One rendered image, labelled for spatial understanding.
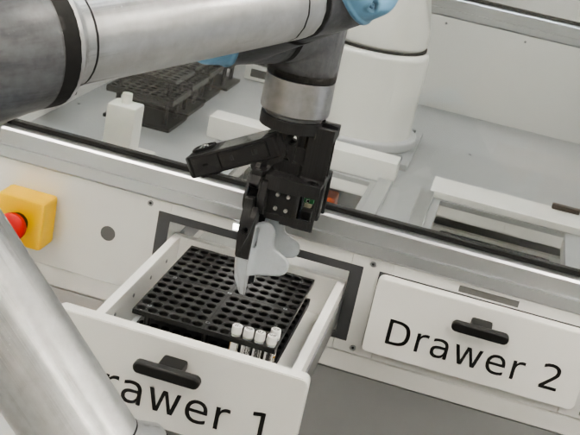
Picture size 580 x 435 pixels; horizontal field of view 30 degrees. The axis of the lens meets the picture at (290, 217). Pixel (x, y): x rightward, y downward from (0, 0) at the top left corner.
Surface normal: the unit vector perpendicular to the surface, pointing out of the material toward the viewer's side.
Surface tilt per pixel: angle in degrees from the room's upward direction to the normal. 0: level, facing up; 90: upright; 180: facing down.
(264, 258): 85
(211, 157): 91
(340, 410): 90
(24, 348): 73
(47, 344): 60
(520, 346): 90
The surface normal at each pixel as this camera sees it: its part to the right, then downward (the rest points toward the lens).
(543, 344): -0.23, 0.31
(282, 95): -0.47, 0.23
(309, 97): 0.26, 0.40
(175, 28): 0.74, 0.25
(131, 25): 0.72, 0.00
